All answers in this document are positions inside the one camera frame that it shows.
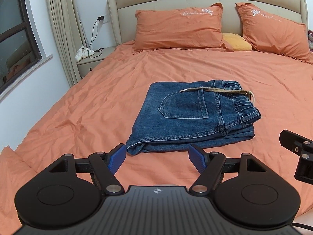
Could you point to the yellow pillow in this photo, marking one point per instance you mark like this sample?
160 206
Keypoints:
237 42

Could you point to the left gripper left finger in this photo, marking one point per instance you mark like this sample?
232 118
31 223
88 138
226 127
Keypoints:
104 166

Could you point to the beige drawstring belt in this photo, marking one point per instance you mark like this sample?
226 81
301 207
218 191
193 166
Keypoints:
249 94

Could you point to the blue denim jeans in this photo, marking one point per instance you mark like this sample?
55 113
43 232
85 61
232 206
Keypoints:
171 121

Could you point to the orange pillow right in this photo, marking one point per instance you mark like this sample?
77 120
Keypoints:
267 32

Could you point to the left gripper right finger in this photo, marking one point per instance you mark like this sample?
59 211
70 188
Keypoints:
210 167

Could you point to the beige upholstered headboard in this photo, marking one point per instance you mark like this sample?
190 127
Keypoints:
207 4

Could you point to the orange pillow left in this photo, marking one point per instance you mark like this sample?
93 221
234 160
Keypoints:
189 28

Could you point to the orange pillow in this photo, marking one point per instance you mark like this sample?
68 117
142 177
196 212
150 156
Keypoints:
189 28
267 32

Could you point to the beige curtain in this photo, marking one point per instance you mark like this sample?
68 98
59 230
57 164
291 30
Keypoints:
68 35

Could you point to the beige nightstand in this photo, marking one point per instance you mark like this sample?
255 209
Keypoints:
86 65

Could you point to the dark window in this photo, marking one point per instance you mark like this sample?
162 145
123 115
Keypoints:
19 49

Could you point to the white cloth on nightstand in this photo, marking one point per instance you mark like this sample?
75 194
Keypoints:
83 53

